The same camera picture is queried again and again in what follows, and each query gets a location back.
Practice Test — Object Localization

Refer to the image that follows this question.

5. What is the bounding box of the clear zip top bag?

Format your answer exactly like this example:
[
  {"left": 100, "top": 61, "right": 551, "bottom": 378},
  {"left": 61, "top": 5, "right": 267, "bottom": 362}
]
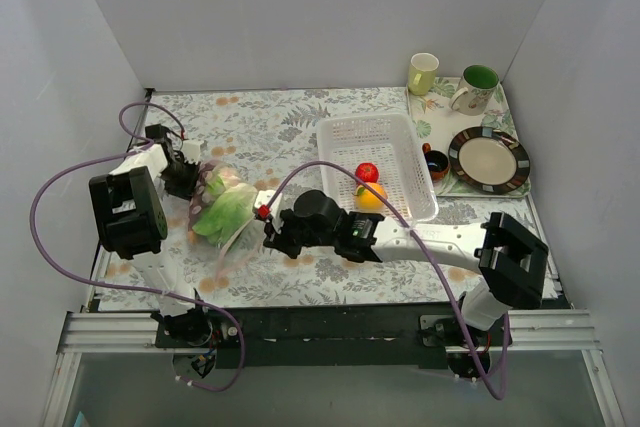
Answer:
[{"left": 187, "top": 160, "right": 261, "bottom": 279}]

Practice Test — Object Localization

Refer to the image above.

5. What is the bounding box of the orange fake fruit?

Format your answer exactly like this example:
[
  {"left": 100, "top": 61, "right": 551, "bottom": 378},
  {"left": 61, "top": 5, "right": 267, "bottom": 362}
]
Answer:
[{"left": 354, "top": 182, "right": 387, "bottom": 213}]

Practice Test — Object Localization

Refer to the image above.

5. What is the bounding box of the red fake strawberry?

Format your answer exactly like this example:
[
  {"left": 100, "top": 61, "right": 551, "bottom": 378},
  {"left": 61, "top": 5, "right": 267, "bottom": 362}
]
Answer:
[{"left": 355, "top": 162, "right": 380, "bottom": 183}]

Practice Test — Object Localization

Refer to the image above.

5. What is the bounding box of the white plastic basket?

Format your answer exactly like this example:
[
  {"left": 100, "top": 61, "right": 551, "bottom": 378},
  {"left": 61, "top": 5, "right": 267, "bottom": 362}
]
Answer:
[{"left": 316, "top": 112, "right": 439, "bottom": 221}]

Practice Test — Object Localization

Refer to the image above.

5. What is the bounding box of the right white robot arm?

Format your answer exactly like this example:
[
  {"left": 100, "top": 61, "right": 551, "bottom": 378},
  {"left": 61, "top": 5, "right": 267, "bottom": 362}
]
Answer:
[{"left": 253, "top": 190, "right": 549, "bottom": 345}]

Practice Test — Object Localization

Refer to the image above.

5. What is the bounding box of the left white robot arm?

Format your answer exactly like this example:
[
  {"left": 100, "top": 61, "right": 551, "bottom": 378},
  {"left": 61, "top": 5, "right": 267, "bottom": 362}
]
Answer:
[{"left": 89, "top": 124, "right": 213, "bottom": 347}]

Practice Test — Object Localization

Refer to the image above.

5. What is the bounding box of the green fake lettuce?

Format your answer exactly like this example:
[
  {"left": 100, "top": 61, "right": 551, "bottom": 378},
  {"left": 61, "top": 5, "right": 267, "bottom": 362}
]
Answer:
[{"left": 190, "top": 165, "right": 258, "bottom": 248}]

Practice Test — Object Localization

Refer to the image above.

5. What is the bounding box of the small brown cup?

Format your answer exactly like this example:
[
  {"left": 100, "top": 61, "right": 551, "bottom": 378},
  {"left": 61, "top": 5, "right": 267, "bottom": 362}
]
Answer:
[{"left": 422, "top": 143, "right": 450, "bottom": 183}]

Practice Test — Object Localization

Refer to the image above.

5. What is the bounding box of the floral serving tray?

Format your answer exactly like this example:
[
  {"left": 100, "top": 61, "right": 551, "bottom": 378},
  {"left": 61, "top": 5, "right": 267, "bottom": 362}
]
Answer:
[{"left": 407, "top": 77, "right": 532, "bottom": 198}]

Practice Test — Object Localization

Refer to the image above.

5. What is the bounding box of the striped rim ceramic plate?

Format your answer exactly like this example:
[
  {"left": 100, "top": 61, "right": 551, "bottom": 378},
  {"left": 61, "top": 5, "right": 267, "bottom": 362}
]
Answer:
[{"left": 446, "top": 126, "right": 531, "bottom": 196}]

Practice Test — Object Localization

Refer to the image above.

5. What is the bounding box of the yellow green mug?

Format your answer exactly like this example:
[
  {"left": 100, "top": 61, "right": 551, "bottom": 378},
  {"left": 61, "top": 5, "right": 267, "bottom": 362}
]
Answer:
[{"left": 407, "top": 53, "right": 439, "bottom": 96}]

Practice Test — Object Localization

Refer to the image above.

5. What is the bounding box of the green interior floral mug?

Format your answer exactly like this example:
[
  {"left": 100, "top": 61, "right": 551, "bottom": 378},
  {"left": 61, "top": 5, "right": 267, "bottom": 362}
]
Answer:
[{"left": 449, "top": 65, "right": 499, "bottom": 116}]

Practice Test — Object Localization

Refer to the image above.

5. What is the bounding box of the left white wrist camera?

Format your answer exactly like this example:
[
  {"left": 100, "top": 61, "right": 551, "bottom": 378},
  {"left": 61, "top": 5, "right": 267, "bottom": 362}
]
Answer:
[{"left": 180, "top": 139, "right": 202, "bottom": 165}]

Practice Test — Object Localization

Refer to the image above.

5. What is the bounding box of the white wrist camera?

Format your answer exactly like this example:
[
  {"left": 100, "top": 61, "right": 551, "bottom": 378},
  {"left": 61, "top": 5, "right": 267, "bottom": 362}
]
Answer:
[
  {"left": 252, "top": 190, "right": 278, "bottom": 221},
  {"left": 180, "top": 139, "right": 202, "bottom": 165}
]

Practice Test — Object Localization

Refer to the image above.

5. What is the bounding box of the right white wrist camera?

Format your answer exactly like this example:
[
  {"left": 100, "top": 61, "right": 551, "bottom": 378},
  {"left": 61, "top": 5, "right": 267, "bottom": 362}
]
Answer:
[{"left": 252, "top": 190, "right": 278, "bottom": 221}]

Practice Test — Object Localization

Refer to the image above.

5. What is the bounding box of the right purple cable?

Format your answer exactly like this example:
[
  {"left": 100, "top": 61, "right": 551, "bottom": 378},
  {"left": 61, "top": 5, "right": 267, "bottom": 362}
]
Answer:
[{"left": 267, "top": 160, "right": 513, "bottom": 401}]

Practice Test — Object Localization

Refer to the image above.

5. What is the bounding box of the purple cable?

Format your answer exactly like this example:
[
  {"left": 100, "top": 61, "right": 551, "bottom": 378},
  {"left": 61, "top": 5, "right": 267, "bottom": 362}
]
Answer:
[
  {"left": 267, "top": 160, "right": 513, "bottom": 401},
  {"left": 28, "top": 102, "right": 247, "bottom": 392}
]

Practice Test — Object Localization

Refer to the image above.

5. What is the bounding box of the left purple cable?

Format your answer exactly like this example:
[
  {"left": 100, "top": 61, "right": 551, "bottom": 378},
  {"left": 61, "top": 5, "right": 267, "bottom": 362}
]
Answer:
[{"left": 28, "top": 102, "right": 247, "bottom": 392}]

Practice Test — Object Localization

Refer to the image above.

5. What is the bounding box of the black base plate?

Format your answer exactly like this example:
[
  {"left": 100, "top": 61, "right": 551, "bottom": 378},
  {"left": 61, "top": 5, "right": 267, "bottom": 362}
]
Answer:
[{"left": 152, "top": 303, "right": 511, "bottom": 379}]

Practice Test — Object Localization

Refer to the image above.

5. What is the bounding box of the aluminium frame rail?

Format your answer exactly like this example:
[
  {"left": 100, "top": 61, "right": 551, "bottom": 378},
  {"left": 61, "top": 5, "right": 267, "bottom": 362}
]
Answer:
[{"left": 58, "top": 310, "right": 602, "bottom": 353}]

